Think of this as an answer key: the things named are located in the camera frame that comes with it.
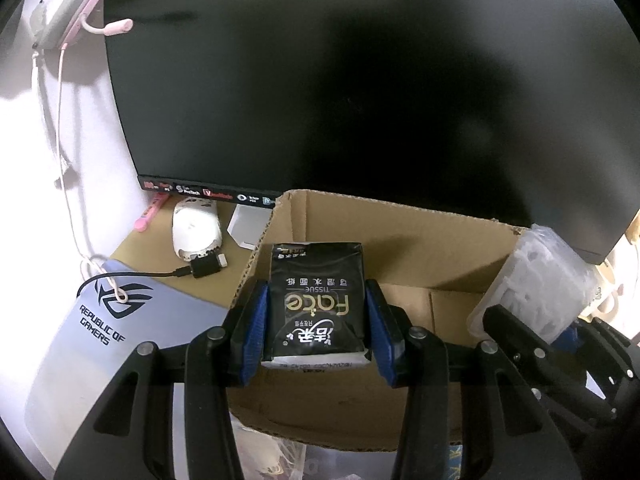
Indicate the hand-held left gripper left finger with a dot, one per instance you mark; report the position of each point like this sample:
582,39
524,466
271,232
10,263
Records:
252,332

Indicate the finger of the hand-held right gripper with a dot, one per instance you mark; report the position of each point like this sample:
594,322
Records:
607,355
525,345

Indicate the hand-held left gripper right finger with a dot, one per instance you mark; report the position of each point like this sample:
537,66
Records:
381,332

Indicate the clear plastic storage box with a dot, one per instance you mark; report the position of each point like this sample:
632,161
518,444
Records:
535,280

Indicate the black tissue pack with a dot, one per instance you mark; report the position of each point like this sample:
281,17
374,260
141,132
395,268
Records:
315,305

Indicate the brown cardboard box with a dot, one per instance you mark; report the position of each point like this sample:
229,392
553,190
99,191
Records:
400,250

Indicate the white folded card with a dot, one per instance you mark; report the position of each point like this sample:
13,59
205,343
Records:
247,227

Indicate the white computer mouse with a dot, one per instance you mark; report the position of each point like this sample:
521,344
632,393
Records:
195,230

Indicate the clear plastic bag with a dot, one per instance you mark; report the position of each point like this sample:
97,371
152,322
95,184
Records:
300,455

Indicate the pink pen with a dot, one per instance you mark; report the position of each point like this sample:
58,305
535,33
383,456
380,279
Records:
150,212

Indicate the grey logo mouse pad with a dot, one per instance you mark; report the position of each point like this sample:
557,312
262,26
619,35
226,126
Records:
75,370

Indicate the black computer monitor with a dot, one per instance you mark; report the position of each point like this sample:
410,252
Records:
350,85

